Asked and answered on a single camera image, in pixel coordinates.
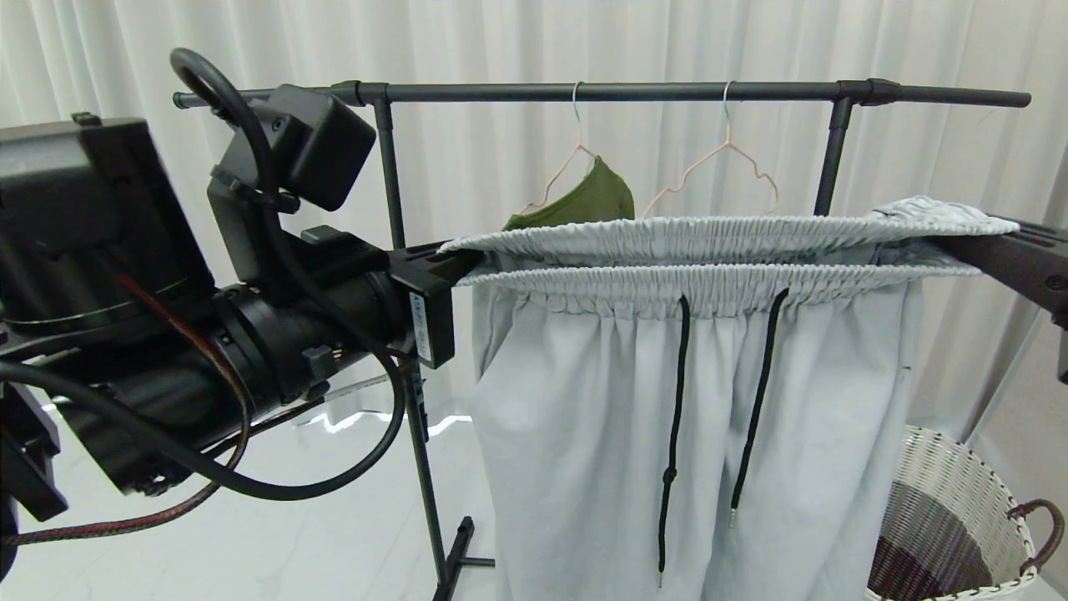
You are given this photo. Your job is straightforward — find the pale grey garment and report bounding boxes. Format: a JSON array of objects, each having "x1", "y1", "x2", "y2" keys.
[{"x1": 438, "y1": 196, "x2": 1020, "y2": 601}]

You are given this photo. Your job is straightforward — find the pink clothes hanger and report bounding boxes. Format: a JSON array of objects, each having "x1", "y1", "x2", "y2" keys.
[
  {"x1": 517, "y1": 81, "x2": 602, "y2": 216},
  {"x1": 641, "y1": 81, "x2": 781, "y2": 220}
]

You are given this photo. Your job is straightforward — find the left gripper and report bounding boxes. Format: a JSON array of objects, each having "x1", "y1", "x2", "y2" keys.
[{"x1": 242, "y1": 249, "x2": 456, "y2": 406}]

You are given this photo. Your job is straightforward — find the black clothes rack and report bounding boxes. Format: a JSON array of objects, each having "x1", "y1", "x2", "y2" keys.
[{"x1": 173, "y1": 78, "x2": 1032, "y2": 601}]

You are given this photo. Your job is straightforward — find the black cable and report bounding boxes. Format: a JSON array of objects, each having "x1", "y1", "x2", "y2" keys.
[{"x1": 0, "y1": 48, "x2": 408, "y2": 503}]

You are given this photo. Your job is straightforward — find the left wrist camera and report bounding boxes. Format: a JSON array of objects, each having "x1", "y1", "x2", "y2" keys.
[{"x1": 207, "y1": 83, "x2": 378, "y2": 286}]

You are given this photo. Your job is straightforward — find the white curtain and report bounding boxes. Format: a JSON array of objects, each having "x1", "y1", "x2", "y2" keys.
[{"x1": 0, "y1": 0, "x2": 1068, "y2": 443}]

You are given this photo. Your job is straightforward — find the green printed shirt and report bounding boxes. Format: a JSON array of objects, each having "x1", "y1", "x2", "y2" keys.
[{"x1": 502, "y1": 157, "x2": 637, "y2": 232}]

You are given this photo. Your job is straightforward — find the white laundry basket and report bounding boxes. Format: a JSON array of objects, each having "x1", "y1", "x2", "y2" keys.
[{"x1": 864, "y1": 426, "x2": 1067, "y2": 601}]

